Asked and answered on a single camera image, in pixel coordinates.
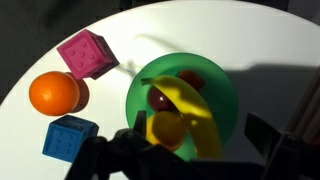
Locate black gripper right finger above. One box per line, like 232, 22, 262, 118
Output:
244, 112, 320, 180

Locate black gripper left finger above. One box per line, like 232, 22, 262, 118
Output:
64, 110, 188, 180

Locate yellow toy banana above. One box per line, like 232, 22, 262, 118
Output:
140, 74, 224, 160

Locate yellow toy peach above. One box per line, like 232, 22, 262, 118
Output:
145, 110, 188, 153

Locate dark purple toy plum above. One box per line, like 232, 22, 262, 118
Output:
147, 85, 178, 113

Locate blue toy cube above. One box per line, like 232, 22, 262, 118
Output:
41, 114, 100, 164

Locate green plastic bowl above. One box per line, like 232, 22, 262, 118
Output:
125, 52, 240, 162

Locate red toy strawberry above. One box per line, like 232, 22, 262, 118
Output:
177, 69, 206, 92

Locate orange toy fruit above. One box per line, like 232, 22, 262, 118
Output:
28, 70, 81, 117

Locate pink toy cube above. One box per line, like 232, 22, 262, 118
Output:
56, 28, 120, 81

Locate wooden slatted crate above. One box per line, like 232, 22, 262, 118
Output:
285, 65, 320, 145

